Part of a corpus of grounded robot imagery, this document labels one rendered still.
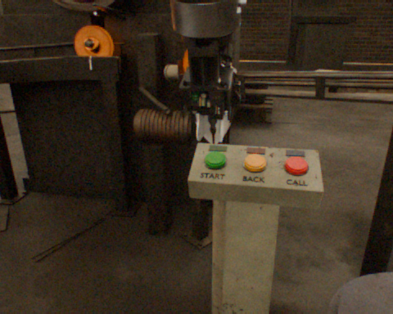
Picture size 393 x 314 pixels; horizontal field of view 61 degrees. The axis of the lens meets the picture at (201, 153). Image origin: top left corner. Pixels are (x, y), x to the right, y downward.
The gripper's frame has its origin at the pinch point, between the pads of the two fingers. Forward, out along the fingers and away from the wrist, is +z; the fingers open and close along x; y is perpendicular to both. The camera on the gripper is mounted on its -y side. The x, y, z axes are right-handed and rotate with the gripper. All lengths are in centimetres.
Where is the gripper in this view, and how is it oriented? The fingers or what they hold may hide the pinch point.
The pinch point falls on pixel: (214, 135)
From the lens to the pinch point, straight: 60.0
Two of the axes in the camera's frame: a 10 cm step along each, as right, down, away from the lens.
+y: -1.6, 6.6, -7.3
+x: 9.8, 0.7, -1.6
